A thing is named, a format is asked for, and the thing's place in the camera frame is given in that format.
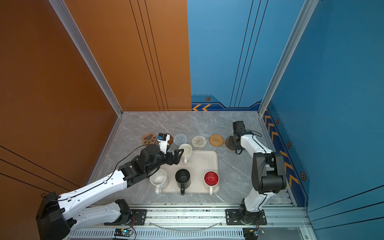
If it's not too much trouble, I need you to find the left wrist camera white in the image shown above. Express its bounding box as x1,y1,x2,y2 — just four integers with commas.
158,133,171,154

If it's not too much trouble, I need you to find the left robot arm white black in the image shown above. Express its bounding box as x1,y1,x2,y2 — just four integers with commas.
36,144,184,240

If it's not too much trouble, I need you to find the left green circuit board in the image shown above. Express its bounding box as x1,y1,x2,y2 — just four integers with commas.
114,228,136,240

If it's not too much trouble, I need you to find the red inside white mug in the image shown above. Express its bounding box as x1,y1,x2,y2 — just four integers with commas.
204,171,220,195

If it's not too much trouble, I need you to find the blue grey woven coaster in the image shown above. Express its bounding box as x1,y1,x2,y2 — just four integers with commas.
173,134,188,146

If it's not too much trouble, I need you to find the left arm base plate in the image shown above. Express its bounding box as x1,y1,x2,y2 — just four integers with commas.
104,209,147,226

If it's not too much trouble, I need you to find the glossy brown round coaster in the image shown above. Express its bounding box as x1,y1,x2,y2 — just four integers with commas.
168,134,174,145

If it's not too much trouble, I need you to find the cork paw print coaster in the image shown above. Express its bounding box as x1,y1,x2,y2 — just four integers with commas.
142,132,158,145

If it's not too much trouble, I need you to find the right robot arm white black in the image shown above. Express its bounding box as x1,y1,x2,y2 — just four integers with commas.
229,121,287,225

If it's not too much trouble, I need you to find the plain brown cork coaster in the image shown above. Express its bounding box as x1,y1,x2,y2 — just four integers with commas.
225,138,236,151

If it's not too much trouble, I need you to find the right green circuit board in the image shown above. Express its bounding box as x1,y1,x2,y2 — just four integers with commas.
243,228,265,240

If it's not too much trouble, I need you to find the cream serving tray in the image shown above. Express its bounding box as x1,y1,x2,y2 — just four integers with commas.
161,151,219,194

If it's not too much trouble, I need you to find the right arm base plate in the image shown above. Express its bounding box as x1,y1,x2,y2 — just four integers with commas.
225,209,268,226

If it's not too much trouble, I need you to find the black mug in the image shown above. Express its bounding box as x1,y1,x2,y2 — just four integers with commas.
175,169,191,196

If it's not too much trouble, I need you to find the aluminium front rail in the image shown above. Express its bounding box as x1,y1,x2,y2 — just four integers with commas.
59,203,313,229

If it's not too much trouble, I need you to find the white woven rope coaster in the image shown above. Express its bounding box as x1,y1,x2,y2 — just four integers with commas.
191,136,207,149

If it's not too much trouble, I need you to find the tan rattan woven coaster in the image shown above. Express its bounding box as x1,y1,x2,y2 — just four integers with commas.
209,134,225,148

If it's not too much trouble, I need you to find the green circuit board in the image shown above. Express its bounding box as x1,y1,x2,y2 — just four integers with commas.
114,228,136,240
243,228,265,240

